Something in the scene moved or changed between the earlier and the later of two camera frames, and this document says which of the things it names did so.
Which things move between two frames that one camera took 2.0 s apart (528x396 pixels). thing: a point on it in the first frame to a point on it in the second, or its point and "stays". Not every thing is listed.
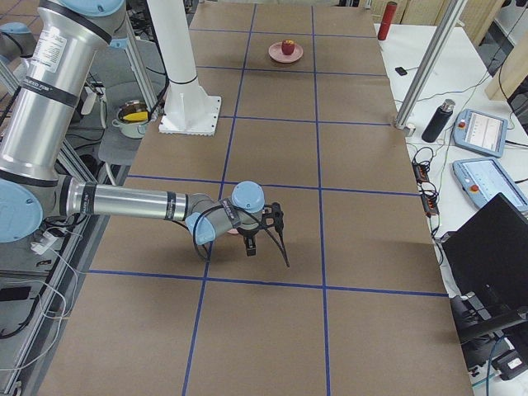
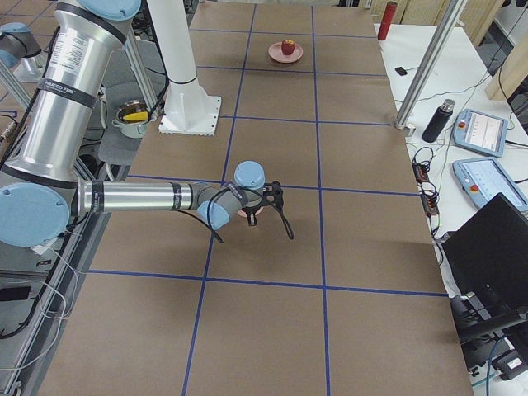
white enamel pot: [132, 118] stays
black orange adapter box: [421, 171] stays
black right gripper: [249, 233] to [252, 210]
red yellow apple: [288, 46] stays
